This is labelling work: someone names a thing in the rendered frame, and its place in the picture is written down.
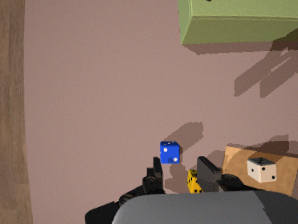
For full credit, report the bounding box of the white die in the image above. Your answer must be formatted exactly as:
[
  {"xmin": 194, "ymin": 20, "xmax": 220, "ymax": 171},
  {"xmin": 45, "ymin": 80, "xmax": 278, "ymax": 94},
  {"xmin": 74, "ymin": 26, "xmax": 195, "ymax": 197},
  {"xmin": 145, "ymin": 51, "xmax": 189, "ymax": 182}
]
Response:
[{"xmin": 247, "ymin": 157, "xmax": 277, "ymax": 183}]

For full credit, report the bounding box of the tan square mat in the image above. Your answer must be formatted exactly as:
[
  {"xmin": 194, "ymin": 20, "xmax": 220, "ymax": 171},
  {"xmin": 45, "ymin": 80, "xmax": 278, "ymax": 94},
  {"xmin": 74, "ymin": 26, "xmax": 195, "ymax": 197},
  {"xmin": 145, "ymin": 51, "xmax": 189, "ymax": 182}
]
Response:
[{"xmin": 221, "ymin": 146, "xmax": 298, "ymax": 196}]

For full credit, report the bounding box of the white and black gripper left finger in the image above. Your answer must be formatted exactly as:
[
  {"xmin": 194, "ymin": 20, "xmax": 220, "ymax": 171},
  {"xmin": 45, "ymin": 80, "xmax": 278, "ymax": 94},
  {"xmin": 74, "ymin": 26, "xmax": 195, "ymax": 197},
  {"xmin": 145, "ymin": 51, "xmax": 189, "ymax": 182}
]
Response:
[{"xmin": 85, "ymin": 157, "xmax": 166, "ymax": 224}]

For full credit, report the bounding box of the blue die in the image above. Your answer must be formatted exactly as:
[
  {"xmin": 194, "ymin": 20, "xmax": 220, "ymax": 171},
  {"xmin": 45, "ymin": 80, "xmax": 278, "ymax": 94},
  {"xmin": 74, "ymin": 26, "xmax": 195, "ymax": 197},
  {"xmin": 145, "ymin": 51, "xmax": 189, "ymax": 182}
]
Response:
[{"xmin": 160, "ymin": 141, "xmax": 180, "ymax": 164}]

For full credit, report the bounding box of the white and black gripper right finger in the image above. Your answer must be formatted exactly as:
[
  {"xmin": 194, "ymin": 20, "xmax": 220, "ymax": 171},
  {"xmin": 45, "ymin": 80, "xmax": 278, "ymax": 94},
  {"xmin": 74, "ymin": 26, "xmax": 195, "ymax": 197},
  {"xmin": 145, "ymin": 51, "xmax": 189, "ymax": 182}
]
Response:
[{"xmin": 197, "ymin": 156, "xmax": 264, "ymax": 192}]

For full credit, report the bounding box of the yellow die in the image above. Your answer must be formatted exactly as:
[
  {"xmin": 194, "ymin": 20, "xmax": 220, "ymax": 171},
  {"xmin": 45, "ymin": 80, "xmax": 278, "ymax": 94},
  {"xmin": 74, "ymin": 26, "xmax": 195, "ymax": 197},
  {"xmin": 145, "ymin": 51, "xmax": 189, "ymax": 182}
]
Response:
[{"xmin": 187, "ymin": 169, "xmax": 203, "ymax": 193}]

